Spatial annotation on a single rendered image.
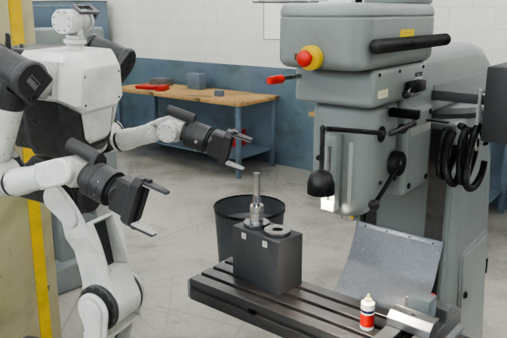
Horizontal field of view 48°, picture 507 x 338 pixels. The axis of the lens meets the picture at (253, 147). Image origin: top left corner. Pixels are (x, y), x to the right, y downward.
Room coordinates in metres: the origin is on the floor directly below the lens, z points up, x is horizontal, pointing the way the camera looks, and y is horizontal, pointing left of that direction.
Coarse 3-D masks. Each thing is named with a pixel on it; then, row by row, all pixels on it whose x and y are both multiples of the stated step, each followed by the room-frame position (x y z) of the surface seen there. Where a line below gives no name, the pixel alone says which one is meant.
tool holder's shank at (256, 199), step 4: (256, 172) 1.85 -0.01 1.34; (256, 176) 1.84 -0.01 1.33; (256, 180) 1.84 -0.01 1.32; (256, 184) 1.84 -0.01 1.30; (256, 188) 1.84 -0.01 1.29; (256, 192) 1.84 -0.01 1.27; (256, 196) 1.84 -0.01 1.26; (252, 200) 1.84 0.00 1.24; (256, 200) 1.83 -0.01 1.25; (260, 200) 1.84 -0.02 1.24; (256, 204) 1.84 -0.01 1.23
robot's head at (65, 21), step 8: (56, 16) 1.58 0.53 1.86; (64, 16) 1.57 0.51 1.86; (72, 16) 1.58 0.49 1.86; (80, 16) 1.61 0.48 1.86; (88, 16) 1.66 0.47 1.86; (56, 24) 1.58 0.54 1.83; (64, 24) 1.58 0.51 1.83; (72, 24) 1.57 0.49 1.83; (80, 24) 1.60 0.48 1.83; (88, 24) 1.65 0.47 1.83; (64, 32) 1.58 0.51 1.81; (72, 32) 1.60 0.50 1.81; (80, 32) 1.63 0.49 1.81; (64, 40) 1.61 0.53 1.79; (72, 40) 1.60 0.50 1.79; (80, 40) 1.62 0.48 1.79
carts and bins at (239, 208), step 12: (216, 204) 3.59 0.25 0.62; (228, 204) 3.70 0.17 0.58; (240, 204) 3.75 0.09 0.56; (264, 204) 3.73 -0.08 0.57; (276, 204) 3.67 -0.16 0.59; (216, 216) 3.46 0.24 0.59; (228, 216) 3.67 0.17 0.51; (240, 216) 3.67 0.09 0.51; (264, 216) 3.67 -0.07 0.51; (276, 216) 3.37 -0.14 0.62; (216, 228) 3.51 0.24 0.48; (228, 228) 3.35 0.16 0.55; (228, 240) 3.36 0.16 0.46; (228, 252) 3.36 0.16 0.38
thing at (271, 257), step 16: (240, 224) 1.85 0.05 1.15; (256, 224) 1.82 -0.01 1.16; (272, 224) 1.85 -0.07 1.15; (240, 240) 1.82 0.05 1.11; (256, 240) 1.76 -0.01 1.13; (272, 240) 1.71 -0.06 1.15; (288, 240) 1.73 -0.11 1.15; (240, 256) 1.82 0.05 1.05; (256, 256) 1.76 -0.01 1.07; (272, 256) 1.71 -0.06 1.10; (288, 256) 1.73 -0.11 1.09; (240, 272) 1.82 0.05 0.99; (256, 272) 1.76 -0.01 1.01; (272, 272) 1.71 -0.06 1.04; (288, 272) 1.73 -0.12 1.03; (272, 288) 1.71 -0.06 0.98; (288, 288) 1.73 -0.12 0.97
